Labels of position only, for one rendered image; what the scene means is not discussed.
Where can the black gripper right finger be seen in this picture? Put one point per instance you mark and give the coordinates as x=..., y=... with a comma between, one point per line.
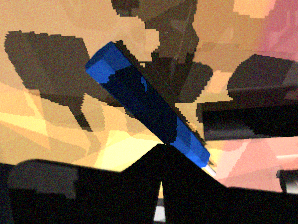
x=192, y=196

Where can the black pen with blue cap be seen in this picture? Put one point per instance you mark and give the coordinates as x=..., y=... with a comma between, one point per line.
x=251, y=123

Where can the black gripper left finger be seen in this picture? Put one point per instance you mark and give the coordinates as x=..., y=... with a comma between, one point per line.
x=54, y=192

